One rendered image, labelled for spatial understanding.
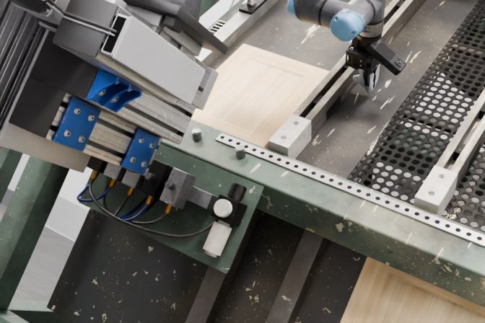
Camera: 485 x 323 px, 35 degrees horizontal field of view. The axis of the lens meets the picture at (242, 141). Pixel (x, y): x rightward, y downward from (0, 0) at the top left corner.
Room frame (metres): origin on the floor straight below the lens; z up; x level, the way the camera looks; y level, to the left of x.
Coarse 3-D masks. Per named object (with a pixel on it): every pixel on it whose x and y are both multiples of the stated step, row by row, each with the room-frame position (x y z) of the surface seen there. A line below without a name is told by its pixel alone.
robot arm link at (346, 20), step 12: (336, 0) 1.94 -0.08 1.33; (360, 0) 1.92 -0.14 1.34; (324, 12) 1.92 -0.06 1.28; (336, 12) 1.91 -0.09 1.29; (348, 12) 1.88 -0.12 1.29; (360, 12) 1.89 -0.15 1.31; (372, 12) 1.92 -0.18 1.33; (324, 24) 1.94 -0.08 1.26; (336, 24) 1.89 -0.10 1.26; (348, 24) 1.87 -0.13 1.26; (360, 24) 1.89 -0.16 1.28; (336, 36) 1.92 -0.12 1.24; (348, 36) 1.89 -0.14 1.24
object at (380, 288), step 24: (384, 264) 2.02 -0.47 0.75; (360, 288) 2.03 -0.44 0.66; (384, 288) 2.01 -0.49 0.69; (408, 288) 1.98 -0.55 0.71; (432, 288) 1.96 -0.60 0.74; (360, 312) 2.02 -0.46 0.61; (384, 312) 2.00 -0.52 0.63; (408, 312) 1.97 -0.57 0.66; (432, 312) 1.95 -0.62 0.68; (456, 312) 1.93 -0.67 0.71; (480, 312) 1.90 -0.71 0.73
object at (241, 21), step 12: (276, 0) 2.59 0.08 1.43; (240, 12) 2.50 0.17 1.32; (264, 12) 2.55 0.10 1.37; (228, 24) 2.45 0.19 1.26; (240, 24) 2.45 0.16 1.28; (252, 24) 2.51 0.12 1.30; (216, 36) 2.41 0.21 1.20; (228, 36) 2.41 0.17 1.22; (204, 48) 2.37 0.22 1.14; (204, 60) 2.34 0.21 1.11
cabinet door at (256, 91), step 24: (240, 48) 2.39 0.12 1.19; (240, 72) 2.31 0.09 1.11; (264, 72) 2.30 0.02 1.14; (288, 72) 2.29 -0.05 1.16; (312, 72) 2.28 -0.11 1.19; (216, 96) 2.24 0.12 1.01; (240, 96) 2.23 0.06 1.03; (264, 96) 2.22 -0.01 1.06; (288, 96) 2.21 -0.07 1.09; (216, 120) 2.16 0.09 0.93; (240, 120) 2.15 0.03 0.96; (264, 120) 2.14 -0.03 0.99; (264, 144) 2.07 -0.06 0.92
